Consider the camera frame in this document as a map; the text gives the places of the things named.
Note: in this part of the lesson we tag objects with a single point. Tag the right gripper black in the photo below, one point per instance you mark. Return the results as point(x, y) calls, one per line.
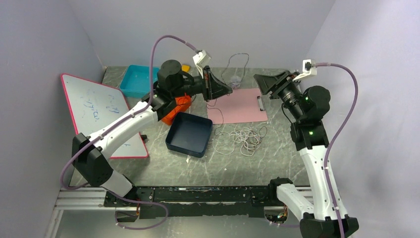
point(266, 82)

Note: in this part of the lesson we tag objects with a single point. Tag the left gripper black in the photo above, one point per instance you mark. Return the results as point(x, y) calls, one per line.
point(213, 87)

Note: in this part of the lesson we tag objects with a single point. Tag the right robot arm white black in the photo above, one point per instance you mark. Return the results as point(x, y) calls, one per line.
point(325, 216)

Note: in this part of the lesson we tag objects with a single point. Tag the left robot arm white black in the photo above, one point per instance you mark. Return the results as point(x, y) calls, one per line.
point(90, 153)

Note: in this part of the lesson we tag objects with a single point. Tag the small clear plastic cup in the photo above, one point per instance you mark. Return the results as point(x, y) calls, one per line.
point(235, 82)

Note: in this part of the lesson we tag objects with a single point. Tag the pink clipboard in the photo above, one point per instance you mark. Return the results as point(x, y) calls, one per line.
point(243, 105)

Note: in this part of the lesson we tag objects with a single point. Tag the orange plastic tray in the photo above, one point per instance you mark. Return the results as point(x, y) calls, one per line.
point(182, 104)

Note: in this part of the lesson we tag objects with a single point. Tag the yellow cube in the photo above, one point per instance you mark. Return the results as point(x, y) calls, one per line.
point(185, 68)

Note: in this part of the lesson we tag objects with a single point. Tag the dark blue plastic tray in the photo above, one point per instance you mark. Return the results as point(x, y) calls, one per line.
point(189, 134)

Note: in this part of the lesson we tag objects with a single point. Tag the teal plastic tray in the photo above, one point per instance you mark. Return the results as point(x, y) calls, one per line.
point(135, 83)

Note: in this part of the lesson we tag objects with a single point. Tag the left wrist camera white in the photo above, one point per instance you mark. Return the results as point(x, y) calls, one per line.
point(201, 59)

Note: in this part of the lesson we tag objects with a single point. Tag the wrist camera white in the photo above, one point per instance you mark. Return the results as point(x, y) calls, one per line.
point(201, 59)
point(308, 70)

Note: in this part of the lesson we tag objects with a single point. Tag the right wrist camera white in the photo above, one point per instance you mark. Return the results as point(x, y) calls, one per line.
point(308, 70)

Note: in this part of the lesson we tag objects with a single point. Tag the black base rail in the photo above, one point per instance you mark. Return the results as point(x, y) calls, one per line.
point(157, 201)

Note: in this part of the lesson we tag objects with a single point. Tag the whiteboard with pink frame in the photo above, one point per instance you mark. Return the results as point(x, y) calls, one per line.
point(93, 107)

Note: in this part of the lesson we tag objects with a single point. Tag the aluminium frame rail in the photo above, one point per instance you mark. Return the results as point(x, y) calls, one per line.
point(92, 198)

